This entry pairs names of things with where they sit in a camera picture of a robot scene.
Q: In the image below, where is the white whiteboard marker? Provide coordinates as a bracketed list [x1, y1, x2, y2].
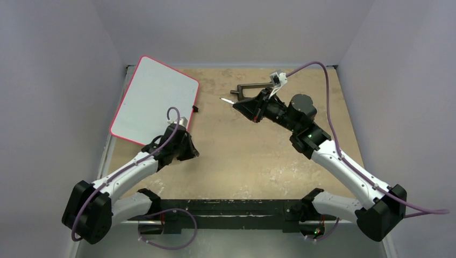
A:
[220, 98, 235, 105]

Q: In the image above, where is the pink framed whiteboard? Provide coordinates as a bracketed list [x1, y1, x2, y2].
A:
[110, 56, 200, 145]

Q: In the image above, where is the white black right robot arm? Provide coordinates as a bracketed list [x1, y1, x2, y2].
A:
[232, 88, 407, 242]

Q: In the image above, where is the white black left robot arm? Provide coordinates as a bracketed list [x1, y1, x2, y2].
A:
[62, 123, 199, 244]

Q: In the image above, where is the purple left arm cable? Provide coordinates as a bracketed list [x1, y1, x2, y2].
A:
[71, 106, 181, 242]

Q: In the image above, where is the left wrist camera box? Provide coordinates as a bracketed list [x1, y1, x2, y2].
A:
[167, 117, 188, 128]

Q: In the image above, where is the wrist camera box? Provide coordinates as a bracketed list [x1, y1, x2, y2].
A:
[269, 70, 288, 98]
[167, 117, 188, 128]

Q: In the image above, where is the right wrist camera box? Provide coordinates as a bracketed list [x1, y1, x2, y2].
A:
[269, 70, 288, 98]

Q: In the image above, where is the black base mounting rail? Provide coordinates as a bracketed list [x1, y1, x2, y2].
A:
[133, 189, 336, 235]

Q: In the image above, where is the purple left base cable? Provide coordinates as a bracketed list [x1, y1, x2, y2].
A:
[138, 207, 198, 250]

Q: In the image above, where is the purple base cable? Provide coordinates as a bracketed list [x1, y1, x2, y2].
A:
[303, 213, 341, 243]
[138, 207, 198, 250]

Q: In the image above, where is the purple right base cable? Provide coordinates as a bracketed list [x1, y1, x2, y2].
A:
[303, 213, 341, 243]

